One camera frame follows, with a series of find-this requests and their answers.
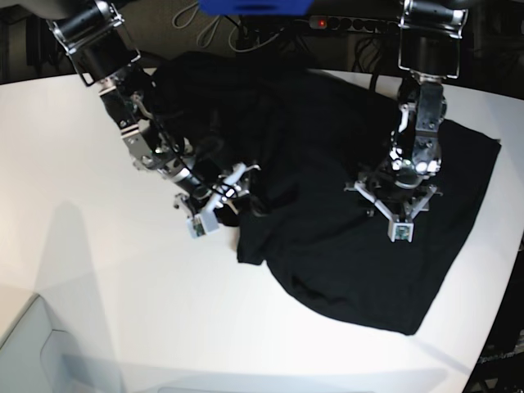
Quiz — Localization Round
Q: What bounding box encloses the blue box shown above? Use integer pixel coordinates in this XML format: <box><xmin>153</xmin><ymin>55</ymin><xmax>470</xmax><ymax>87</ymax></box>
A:
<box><xmin>199</xmin><ymin>0</ymin><xmax>313</xmax><ymax>16</ymax></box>

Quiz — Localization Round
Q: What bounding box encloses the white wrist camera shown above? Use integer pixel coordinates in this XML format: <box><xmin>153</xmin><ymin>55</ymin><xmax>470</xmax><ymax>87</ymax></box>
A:
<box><xmin>187</xmin><ymin>211</ymin><xmax>219</xmax><ymax>238</ymax></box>
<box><xmin>387</xmin><ymin>221</ymin><xmax>414</xmax><ymax>242</ymax></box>

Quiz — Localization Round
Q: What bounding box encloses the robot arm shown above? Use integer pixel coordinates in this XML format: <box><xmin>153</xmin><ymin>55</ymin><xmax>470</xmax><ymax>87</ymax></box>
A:
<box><xmin>350</xmin><ymin>1</ymin><xmax>476</xmax><ymax>232</ymax></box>
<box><xmin>47</xmin><ymin>1</ymin><xmax>268</xmax><ymax>220</ymax></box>

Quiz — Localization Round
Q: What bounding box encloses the black t-shirt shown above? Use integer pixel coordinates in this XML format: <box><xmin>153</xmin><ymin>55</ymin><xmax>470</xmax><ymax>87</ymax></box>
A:
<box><xmin>151</xmin><ymin>52</ymin><xmax>500</xmax><ymax>336</ymax></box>

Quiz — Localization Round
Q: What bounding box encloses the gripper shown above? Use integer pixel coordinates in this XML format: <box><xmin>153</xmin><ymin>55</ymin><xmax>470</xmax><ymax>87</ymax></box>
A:
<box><xmin>344</xmin><ymin>180</ymin><xmax>442</xmax><ymax>222</ymax></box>
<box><xmin>174</xmin><ymin>163</ymin><xmax>261</xmax><ymax>217</ymax></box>

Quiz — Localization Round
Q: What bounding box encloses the white cable on floor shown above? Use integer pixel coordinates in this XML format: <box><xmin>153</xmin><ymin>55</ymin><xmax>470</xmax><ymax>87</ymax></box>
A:
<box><xmin>171</xmin><ymin>3</ymin><xmax>246</xmax><ymax>52</ymax></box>

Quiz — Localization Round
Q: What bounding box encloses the black power strip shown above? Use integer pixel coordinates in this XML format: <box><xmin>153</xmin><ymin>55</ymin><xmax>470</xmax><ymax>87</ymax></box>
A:
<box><xmin>305</xmin><ymin>15</ymin><xmax>400</xmax><ymax>34</ymax></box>

